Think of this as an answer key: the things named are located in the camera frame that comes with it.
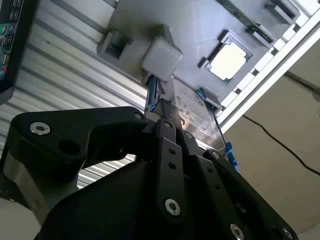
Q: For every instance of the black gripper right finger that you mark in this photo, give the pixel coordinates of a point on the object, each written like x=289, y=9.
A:
x=212, y=175

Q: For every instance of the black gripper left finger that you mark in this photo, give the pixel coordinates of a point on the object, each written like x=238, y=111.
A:
x=75, y=130

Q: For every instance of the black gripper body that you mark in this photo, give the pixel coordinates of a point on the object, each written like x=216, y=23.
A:
x=112, y=205

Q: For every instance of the silver disk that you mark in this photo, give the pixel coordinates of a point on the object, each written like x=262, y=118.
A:
x=195, y=112

